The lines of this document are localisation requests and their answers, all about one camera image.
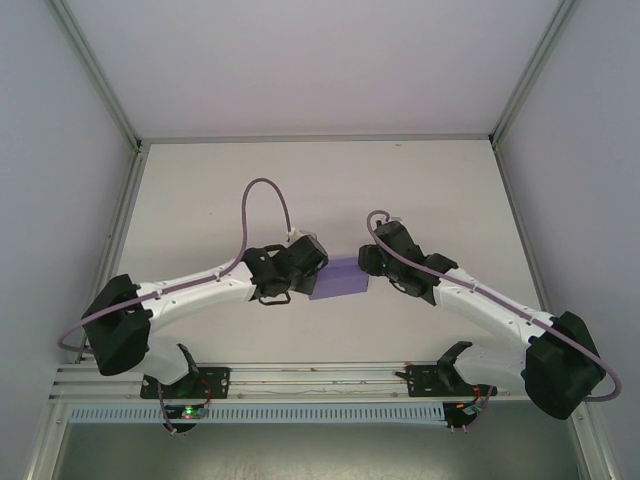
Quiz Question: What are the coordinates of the small circuit board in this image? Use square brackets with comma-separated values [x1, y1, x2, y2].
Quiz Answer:
[449, 399, 484, 417]

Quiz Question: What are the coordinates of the aluminium frame corner post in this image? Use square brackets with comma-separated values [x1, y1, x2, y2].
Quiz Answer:
[48, 0, 147, 152]
[490, 0, 577, 147]

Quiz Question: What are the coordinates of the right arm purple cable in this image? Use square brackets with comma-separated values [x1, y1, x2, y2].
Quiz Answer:
[366, 209, 624, 404]

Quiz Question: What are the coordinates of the white slotted cable duct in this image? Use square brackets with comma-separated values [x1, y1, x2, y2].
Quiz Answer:
[67, 402, 447, 425]

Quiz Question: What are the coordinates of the aluminium frame back rail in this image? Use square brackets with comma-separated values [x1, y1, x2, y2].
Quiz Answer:
[137, 132, 496, 143]

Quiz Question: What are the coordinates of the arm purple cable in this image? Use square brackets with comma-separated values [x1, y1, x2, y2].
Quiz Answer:
[366, 209, 624, 404]
[58, 178, 301, 352]

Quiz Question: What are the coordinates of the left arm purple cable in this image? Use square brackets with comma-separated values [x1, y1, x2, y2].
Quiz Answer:
[58, 178, 301, 352]

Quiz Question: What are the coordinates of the circuit board with green light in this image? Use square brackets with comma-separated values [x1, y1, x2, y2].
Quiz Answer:
[167, 403, 212, 422]

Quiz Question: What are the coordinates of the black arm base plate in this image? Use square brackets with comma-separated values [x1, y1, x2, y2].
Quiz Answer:
[140, 366, 233, 401]
[406, 363, 497, 399]

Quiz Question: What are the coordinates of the aluminium frame side rail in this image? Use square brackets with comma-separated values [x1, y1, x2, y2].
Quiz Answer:
[27, 144, 147, 480]
[493, 140, 604, 480]

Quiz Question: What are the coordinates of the purple paper box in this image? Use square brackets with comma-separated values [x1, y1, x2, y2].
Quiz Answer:
[308, 253, 372, 302]

